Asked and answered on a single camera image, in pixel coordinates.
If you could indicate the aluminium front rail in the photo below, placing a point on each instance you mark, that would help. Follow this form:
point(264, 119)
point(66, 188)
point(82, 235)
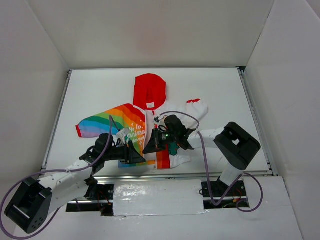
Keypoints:
point(150, 177)

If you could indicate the aluminium rail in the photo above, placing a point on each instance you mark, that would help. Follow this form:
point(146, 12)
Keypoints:
point(56, 121)
point(150, 177)
point(265, 146)

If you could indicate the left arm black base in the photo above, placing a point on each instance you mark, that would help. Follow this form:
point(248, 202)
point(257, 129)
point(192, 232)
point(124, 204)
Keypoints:
point(100, 199)

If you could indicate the rainbow hooded kids jacket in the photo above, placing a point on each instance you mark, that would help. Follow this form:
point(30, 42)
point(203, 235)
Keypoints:
point(149, 101)

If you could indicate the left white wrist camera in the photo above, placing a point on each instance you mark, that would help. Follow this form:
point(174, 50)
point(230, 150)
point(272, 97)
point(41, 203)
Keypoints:
point(122, 134)

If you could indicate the white foil covered panel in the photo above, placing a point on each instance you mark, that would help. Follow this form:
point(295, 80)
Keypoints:
point(157, 198)

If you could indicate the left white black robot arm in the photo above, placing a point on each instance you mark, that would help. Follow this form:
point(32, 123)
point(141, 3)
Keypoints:
point(35, 199)

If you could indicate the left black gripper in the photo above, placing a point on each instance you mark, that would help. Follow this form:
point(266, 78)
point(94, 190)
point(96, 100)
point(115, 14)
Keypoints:
point(127, 153)

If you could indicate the aluminium left side rail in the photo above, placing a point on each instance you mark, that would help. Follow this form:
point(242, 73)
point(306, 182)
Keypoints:
point(56, 121)

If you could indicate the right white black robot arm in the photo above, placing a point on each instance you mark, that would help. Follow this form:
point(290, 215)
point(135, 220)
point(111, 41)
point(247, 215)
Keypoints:
point(237, 145)

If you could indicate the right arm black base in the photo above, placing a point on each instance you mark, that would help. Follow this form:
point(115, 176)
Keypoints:
point(238, 191)

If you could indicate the aluminium right side rail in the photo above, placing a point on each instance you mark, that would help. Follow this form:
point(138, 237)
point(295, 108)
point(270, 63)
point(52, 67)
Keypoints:
point(265, 146)

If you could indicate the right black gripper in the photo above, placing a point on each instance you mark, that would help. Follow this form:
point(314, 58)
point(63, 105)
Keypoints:
point(155, 139)

